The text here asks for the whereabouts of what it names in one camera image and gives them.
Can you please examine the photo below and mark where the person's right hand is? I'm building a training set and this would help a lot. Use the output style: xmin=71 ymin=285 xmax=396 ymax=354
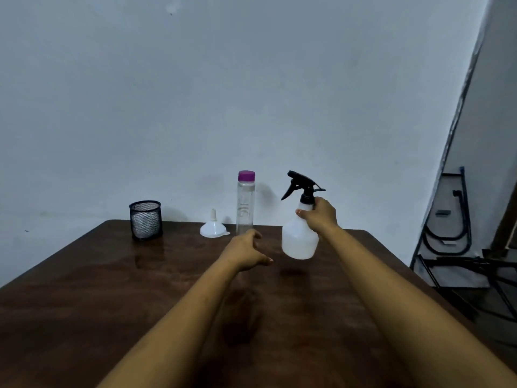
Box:
xmin=296 ymin=196 xmax=339 ymax=235

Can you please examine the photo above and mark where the person's left hand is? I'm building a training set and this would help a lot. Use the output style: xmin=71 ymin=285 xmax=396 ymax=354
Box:
xmin=218 ymin=229 xmax=274 ymax=273

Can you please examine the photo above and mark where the white spray bottle black trigger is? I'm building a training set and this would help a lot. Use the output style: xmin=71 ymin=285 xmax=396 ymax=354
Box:
xmin=281 ymin=170 xmax=326 ymax=261

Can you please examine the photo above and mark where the person's right forearm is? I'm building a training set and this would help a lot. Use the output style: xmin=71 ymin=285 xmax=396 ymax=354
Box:
xmin=322 ymin=225 xmax=517 ymax=388

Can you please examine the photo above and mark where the person's left forearm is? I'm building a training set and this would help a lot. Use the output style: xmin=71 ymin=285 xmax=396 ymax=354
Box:
xmin=97 ymin=260 xmax=242 ymax=388

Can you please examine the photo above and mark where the clear bottle with purple cap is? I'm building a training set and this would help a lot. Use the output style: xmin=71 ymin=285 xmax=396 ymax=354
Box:
xmin=236 ymin=170 xmax=256 ymax=237

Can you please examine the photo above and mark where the white plastic funnel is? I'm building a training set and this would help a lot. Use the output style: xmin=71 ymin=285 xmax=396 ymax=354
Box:
xmin=200 ymin=209 xmax=231 ymax=239

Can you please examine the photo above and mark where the black mesh pen holder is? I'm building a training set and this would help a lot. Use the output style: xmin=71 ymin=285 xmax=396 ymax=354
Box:
xmin=129 ymin=200 xmax=164 ymax=241

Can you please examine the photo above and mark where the black folded metal frame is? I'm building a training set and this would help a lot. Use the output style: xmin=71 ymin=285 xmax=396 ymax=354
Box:
xmin=410 ymin=167 xmax=517 ymax=324

